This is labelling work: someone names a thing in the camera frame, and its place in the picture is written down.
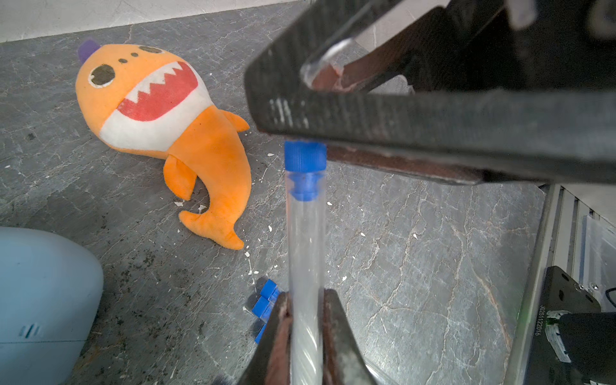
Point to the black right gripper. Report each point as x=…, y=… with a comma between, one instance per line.
x=473, y=92

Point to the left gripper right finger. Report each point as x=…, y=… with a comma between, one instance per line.
x=343, y=363

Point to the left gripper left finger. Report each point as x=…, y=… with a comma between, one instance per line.
x=271, y=361

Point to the clear test tube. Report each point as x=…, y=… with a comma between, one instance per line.
x=268, y=296
x=259, y=328

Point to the test tube with blue stopper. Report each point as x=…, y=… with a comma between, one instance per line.
x=305, y=177

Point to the light blue plastic cup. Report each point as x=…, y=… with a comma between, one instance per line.
x=51, y=288

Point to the orange shark plush toy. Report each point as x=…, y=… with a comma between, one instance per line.
x=149, y=102

